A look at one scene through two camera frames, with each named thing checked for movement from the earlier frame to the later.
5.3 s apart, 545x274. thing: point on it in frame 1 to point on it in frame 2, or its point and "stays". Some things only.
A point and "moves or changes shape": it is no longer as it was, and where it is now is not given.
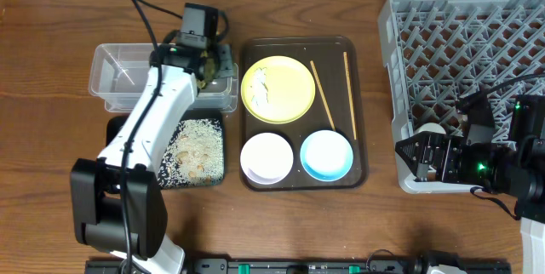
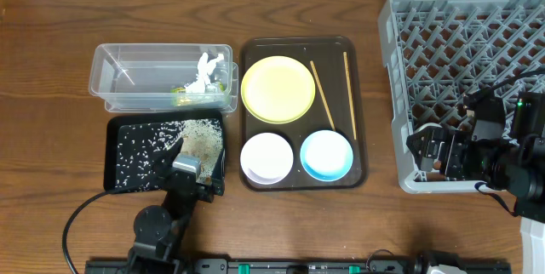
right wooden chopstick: [351, 94] stays
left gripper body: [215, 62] to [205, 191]
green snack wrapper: [209, 70] moves or changes shape
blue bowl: [326, 156] stays
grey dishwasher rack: [444, 44] stays
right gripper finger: [413, 165] to [424, 160]
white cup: [432, 127] stays
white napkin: [259, 97] moves or changes shape
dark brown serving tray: [332, 61] stays
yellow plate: [278, 89] stays
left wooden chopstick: [322, 94] stays
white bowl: [266, 158] stays
